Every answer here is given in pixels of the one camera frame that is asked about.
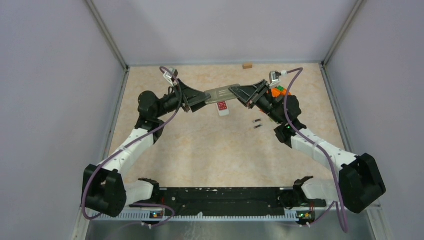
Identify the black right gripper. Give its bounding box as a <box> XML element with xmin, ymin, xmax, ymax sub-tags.
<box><xmin>230</xmin><ymin>79</ymin><xmax>284</xmax><ymax>125</ymax></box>

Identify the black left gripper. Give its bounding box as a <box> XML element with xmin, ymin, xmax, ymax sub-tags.
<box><xmin>155</xmin><ymin>78</ymin><xmax>212</xmax><ymax>118</ymax></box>

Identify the grey remote control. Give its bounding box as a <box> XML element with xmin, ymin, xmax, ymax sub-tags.
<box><xmin>205</xmin><ymin>84</ymin><xmax>240</xmax><ymax>105</ymax></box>

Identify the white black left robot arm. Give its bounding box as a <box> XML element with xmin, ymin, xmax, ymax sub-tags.
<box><xmin>81</xmin><ymin>81</ymin><xmax>211</xmax><ymax>220</ymax></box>

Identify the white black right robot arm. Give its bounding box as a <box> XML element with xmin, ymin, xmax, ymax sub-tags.
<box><xmin>229</xmin><ymin>80</ymin><xmax>387</xmax><ymax>214</ymax></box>

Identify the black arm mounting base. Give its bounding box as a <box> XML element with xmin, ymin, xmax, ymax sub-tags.
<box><xmin>140</xmin><ymin>180</ymin><xmax>327</xmax><ymax>218</ymax></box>

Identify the red white remote control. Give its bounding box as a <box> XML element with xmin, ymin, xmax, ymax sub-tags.
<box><xmin>216</xmin><ymin>101</ymin><xmax>230</xmax><ymax>117</ymax></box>

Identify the small wooden block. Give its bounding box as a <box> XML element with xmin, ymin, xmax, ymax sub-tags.
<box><xmin>242</xmin><ymin>62</ymin><xmax>253</xmax><ymax>70</ymax></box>

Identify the orange ring toy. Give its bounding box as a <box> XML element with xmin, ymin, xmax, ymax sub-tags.
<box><xmin>271</xmin><ymin>87</ymin><xmax>292</xmax><ymax>98</ymax></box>

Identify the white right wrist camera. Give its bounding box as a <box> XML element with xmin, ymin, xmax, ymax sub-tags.
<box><xmin>268</xmin><ymin>70</ymin><xmax>288</xmax><ymax>89</ymax></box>

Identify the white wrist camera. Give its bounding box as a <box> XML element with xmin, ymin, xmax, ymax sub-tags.
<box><xmin>163</xmin><ymin>67</ymin><xmax>178</xmax><ymax>86</ymax></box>
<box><xmin>268</xmin><ymin>70</ymin><xmax>288</xmax><ymax>89</ymax></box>

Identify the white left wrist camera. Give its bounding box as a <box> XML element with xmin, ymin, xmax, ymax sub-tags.
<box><xmin>163</xmin><ymin>67</ymin><xmax>178</xmax><ymax>86</ymax></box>

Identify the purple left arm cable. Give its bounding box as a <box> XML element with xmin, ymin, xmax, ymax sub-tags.
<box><xmin>81</xmin><ymin>66</ymin><xmax>184</xmax><ymax>229</ymax></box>

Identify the aluminium frame rail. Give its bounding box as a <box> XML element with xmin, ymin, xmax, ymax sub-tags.
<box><xmin>320</xmin><ymin>0</ymin><xmax>369</xmax><ymax>67</ymax></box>

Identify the white cable duct strip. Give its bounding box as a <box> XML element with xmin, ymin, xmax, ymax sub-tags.
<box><xmin>95</xmin><ymin>209</ymin><xmax>299</xmax><ymax>222</ymax></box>

